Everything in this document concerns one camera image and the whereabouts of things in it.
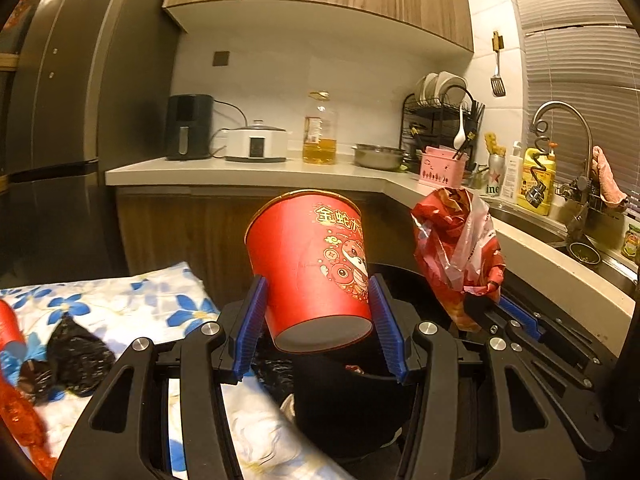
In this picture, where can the red paper cup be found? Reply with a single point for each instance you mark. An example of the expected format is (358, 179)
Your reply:
(305, 270)
(7, 330)

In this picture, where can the pink towel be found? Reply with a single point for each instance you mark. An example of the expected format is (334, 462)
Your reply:
(607, 175)

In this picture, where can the silver drink can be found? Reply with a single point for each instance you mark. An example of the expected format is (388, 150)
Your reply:
(495, 180)

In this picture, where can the hanging metal spatula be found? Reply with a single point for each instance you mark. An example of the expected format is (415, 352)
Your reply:
(497, 87)

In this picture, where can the yellow detergent bottle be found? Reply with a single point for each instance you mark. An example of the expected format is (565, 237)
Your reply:
(535, 185)

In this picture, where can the pink utensil holder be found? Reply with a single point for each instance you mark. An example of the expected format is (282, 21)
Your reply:
(442, 170)

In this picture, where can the steel kitchen faucet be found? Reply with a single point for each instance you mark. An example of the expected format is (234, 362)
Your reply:
(582, 125)

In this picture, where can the black dish rack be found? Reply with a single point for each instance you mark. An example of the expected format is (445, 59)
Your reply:
(440, 105)

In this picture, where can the red printed wrapper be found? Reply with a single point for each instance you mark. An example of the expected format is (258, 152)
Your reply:
(445, 215)

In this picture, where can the black trash bin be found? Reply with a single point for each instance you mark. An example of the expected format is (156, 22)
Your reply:
(345, 410)

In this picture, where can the dark wall socket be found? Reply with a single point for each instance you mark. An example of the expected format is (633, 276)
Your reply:
(221, 58)

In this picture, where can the red foil wrapper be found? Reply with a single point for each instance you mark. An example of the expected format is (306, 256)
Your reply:
(20, 410)

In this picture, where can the black plastic bag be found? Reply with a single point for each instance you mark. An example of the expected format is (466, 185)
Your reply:
(75, 360)

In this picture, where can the blue floral tablecloth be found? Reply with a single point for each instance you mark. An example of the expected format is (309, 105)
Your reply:
(165, 290)

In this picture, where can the window blinds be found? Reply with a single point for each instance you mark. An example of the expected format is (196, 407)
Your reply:
(575, 60)

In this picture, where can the cooking oil bottle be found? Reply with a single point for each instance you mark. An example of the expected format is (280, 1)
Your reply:
(320, 150)

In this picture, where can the white rice cooker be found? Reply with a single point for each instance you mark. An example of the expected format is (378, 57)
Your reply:
(256, 145)

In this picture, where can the round flower sticker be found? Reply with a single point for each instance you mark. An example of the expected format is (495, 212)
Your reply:
(20, 12)

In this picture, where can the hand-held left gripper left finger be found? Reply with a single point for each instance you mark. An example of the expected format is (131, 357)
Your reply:
(252, 330)

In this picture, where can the dark grey refrigerator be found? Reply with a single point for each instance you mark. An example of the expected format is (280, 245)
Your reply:
(75, 110)

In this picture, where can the glass jar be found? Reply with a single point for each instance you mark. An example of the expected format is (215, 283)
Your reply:
(632, 242)

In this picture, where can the black air fryer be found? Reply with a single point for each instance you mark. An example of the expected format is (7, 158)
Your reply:
(190, 125)

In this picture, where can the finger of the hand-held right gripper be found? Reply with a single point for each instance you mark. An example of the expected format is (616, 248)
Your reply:
(480, 312)
(520, 312)

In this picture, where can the green bowl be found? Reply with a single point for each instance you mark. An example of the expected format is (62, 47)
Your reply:
(584, 254)

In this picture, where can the grey kitchen counter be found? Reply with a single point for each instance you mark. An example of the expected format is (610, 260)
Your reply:
(250, 172)

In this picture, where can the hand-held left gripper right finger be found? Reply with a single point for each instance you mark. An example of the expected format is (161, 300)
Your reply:
(387, 330)

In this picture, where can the white ladle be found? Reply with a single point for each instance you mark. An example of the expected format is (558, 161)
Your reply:
(459, 135)

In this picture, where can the wooden lower cabinets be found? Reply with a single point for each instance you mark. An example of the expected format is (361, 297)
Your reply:
(200, 230)

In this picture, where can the wooden glass door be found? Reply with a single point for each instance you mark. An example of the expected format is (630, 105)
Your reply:
(7, 60)

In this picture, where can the white plastic bottle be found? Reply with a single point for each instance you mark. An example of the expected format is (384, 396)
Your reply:
(511, 175)

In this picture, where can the steel basin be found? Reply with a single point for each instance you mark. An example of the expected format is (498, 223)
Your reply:
(377, 157)

